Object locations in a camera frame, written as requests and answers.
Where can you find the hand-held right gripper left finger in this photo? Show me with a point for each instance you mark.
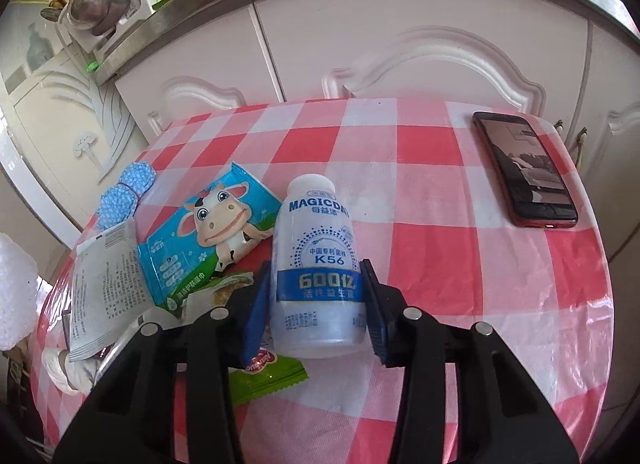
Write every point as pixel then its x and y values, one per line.
pixel 255 305

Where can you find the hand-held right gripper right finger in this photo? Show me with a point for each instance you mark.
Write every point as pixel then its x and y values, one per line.
pixel 373 305

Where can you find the white plastic drink bottle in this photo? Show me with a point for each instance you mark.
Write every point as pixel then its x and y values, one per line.
pixel 320 254

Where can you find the blue cow wet wipe packet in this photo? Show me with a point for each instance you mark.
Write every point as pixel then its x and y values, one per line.
pixel 220 219

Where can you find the pale green food packet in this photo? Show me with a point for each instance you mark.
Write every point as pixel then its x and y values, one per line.
pixel 227 289

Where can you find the green snack wrapper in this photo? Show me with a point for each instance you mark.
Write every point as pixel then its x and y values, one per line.
pixel 272 380

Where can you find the red white checkered tablecloth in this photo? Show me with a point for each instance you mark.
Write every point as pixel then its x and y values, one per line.
pixel 450 264

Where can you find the grey printed pouch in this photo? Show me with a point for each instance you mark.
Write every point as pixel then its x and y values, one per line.
pixel 100 284

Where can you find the blue mesh scrubber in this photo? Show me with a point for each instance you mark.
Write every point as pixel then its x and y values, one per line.
pixel 136 177
pixel 116 206

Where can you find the red smartphone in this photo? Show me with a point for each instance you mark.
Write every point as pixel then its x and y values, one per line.
pixel 530 173

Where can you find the narrow white cabinet door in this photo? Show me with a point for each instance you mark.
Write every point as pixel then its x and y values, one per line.
pixel 200 63

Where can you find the wide white cabinet door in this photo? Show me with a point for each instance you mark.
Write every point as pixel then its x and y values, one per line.
pixel 430 43

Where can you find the green clip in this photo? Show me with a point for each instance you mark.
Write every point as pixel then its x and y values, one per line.
pixel 92 66

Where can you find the steel ladle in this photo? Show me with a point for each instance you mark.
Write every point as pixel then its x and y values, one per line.
pixel 89 8

